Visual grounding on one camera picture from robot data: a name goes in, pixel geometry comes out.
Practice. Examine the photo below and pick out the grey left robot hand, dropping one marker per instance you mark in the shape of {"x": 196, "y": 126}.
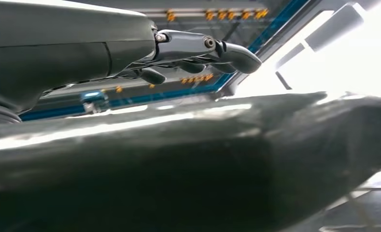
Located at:
{"x": 145, "y": 176}

